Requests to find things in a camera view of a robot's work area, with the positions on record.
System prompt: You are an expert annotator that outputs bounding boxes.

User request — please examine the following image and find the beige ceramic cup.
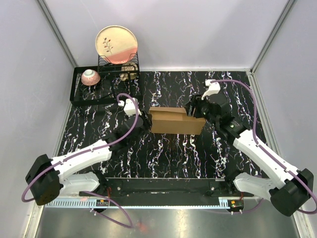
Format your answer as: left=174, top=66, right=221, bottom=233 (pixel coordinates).
left=120, top=62, right=138, bottom=81

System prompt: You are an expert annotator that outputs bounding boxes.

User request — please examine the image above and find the pink white ceramic cup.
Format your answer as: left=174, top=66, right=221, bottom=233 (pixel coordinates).
left=81, top=69, right=101, bottom=86

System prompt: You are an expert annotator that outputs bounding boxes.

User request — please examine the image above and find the right small control box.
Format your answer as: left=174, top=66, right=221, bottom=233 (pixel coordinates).
left=229, top=199, right=244, bottom=210

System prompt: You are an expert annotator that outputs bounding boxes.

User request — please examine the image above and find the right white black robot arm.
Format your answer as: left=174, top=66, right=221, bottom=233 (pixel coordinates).
left=184, top=93, right=314, bottom=217

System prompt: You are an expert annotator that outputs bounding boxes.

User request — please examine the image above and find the black marble pattern mat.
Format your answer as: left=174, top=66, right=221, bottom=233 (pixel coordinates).
left=56, top=71, right=266, bottom=179

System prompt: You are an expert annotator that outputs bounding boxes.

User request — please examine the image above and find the slotted aluminium rail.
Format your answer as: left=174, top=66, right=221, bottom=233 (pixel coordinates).
left=45, top=197, right=230, bottom=209

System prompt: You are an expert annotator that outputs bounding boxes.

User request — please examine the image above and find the cream pink floral plate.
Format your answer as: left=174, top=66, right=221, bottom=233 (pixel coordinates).
left=95, top=25, right=138, bottom=64

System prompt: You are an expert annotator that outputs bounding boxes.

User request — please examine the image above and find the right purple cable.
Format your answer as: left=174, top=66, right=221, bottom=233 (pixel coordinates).
left=205, top=79, right=317, bottom=215

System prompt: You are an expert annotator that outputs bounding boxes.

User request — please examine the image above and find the brown cardboard box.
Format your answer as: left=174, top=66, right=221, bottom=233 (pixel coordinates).
left=149, top=107, right=206, bottom=135

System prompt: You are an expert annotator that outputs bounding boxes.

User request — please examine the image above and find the black wire dish rack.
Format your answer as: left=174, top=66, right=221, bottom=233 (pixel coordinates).
left=70, top=53, right=143, bottom=107

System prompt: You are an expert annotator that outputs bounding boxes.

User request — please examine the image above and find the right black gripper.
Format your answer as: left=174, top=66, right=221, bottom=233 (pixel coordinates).
left=183, top=93, right=219, bottom=127

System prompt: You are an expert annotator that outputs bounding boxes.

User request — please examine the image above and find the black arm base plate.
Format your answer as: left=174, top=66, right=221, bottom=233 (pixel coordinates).
left=93, top=178, right=252, bottom=198

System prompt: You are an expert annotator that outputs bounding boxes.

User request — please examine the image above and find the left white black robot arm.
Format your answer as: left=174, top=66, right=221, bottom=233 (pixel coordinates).
left=21, top=110, right=152, bottom=206

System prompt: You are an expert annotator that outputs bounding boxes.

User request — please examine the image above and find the left small control box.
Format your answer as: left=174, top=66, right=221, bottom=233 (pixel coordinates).
left=96, top=199, right=109, bottom=207

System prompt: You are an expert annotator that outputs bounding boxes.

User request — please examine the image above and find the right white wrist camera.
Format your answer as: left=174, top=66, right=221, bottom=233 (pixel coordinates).
left=201, top=79, right=220, bottom=100

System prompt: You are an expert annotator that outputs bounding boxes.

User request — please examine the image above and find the small control box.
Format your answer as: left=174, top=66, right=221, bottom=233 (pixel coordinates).
left=229, top=199, right=244, bottom=210
left=96, top=199, right=109, bottom=207

